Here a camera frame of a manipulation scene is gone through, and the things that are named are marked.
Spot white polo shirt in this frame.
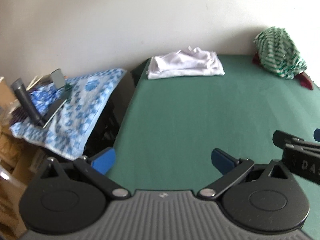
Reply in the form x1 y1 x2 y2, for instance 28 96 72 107
146 47 225 80

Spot grey black handheld device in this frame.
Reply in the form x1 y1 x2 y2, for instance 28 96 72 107
10 69 73 128

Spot blue white patterned towel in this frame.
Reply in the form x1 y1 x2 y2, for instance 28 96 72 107
10 68 126 160

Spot green felt table cover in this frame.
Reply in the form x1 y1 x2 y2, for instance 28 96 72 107
107 56 319 239

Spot green white striped garment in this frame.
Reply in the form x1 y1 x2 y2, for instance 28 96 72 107
254 27 307 80

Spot cardboard boxes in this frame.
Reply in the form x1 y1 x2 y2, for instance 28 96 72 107
1 76 39 239

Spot dark red garment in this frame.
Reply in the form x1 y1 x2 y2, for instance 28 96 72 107
252 53 314 90

